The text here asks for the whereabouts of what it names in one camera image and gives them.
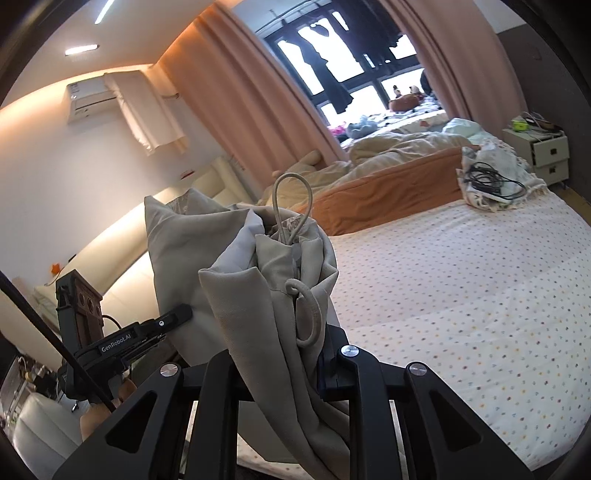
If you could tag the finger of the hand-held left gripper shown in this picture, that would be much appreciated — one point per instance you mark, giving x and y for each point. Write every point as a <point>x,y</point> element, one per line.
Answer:
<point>178,314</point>

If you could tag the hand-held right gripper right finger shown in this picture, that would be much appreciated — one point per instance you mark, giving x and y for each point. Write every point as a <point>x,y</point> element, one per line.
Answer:
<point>328,374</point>

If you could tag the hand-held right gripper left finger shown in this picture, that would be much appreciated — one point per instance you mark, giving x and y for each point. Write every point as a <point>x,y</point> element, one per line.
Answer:
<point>217,392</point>

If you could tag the beige jacket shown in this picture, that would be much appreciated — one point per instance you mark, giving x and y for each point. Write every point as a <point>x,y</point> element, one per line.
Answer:
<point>277,277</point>

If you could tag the row of dark hanging clothes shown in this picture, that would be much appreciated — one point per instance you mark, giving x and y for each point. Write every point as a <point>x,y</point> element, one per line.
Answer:
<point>374,41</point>

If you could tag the person's left hand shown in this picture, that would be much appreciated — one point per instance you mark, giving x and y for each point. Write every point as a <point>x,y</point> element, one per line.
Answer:
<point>92,420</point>

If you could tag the cream padded headboard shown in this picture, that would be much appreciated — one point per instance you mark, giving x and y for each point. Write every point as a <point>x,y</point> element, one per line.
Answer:
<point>129,258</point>

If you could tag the small orange ornament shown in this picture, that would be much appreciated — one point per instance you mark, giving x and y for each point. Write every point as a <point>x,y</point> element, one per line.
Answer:
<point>55,267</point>

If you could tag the white side table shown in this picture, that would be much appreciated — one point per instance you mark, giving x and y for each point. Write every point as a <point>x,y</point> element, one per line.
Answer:
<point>41,424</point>

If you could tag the bed with floral sheet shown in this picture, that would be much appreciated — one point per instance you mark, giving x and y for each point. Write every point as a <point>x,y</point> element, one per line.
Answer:
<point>438,286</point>

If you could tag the orange blanket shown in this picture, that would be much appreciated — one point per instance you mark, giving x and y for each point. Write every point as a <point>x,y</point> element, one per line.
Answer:
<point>383,194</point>

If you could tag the white hanging cloth cover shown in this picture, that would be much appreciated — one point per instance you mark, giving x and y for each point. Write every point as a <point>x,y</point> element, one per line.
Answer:
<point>147,115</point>

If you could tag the pink curtain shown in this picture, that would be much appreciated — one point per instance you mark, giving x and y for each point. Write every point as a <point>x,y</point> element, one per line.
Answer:
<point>240,92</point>
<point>471,60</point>

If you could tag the beige duvet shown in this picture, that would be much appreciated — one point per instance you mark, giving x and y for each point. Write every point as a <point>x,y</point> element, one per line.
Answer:
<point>383,147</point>

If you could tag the white air conditioner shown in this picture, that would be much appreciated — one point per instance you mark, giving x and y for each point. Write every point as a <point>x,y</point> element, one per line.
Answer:
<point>90,97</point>

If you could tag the blue plush toy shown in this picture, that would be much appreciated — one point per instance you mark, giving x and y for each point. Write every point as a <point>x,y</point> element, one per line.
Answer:
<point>360,127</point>

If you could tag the fringed patterned cloth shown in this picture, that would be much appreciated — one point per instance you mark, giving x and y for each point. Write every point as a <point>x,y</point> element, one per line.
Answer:
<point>503,161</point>

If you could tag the long dark hanging garment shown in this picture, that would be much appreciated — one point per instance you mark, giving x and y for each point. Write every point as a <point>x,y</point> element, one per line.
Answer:
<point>330,78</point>

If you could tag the mint green cloth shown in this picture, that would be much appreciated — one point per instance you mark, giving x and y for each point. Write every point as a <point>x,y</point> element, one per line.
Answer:
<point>466,129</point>

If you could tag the ceiling light strip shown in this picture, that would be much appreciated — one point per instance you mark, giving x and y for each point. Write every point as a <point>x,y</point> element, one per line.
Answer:
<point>82,50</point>
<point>105,11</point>

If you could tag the brown plush toy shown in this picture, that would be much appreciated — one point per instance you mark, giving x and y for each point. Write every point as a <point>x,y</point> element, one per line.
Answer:
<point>404,102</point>

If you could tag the black framed window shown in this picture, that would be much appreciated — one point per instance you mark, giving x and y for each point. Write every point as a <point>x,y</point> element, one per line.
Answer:
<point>300,50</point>

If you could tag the white nightstand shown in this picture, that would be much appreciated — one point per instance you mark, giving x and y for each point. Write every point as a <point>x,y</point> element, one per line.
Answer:
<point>549,157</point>

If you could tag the green item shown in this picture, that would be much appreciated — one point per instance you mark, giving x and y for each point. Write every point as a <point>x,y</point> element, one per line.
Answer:
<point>519,124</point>

